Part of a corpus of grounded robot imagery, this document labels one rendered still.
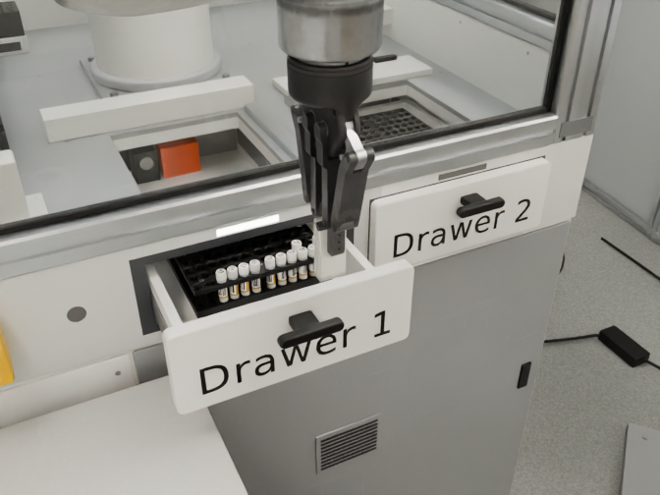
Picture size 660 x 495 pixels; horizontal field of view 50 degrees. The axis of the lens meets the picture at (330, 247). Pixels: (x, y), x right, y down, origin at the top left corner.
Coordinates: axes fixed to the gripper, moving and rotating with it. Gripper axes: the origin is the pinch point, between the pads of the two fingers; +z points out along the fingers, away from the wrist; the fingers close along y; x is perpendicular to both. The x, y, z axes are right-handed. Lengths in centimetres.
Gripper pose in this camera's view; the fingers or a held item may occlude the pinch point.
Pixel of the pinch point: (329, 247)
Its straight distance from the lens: 72.5
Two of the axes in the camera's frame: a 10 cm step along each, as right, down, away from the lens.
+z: 0.0, 8.3, 5.6
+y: -4.4, -5.0, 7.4
